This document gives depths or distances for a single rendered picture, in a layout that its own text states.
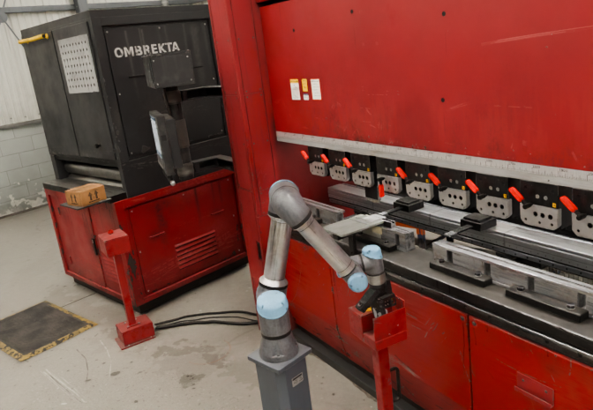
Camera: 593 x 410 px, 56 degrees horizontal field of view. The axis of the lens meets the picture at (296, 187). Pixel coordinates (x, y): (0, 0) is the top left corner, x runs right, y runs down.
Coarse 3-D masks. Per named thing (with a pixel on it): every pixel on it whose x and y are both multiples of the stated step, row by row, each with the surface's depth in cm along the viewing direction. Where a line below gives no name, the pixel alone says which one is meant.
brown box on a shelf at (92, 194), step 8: (88, 184) 405; (96, 184) 400; (72, 192) 389; (80, 192) 384; (88, 192) 389; (96, 192) 394; (104, 192) 399; (72, 200) 392; (80, 200) 386; (88, 200) 389; (96, 200) 394; (104, 200) 397; (72, 208) 388; (80, 208) 384
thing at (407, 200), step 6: (402, 198) 297; (408, 198) 296; (414, 198) 294; (396, 204) 296; (402, 204) 292; (408, 204) 289; (414, 204) 290; (420, 204) 292; (390, 210) 290; (396, 210) 289; (402, 210) 292; (408, 210) 289; (414, 210) 290
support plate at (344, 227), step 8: (360, 216) 288; (336, 224) 281; (344, 224) 279; (352, 224) 278; (360, 224) 276; (368, 224) 275; (376, 224) 274; (336, 232) 269; (344, 232) 268; (352, 232) 267
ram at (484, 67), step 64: (320, 0) 274; (384, 0) 236; (448, 0) 208; (512, 0) 185; (576, 0) 167; (320, 64) 287; (384, 64) 246; (448, 64) 215; (512, 64) 191; (576, 64) 172; (320, 128) 301; (384, 128) 256; (448, 128) 223; (512, 128) 197; (576, 128) 177
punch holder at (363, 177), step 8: (352, 160) 283; (360, 160) 277; (368, 160) 272; (360, 168) 279; (376, 168) 274; (352, 176) 286; (360, 176) 282; (368, 176) 274; (376, 176) 276; (360, 184) 282; (368, 184) 276; (376, 184) 276
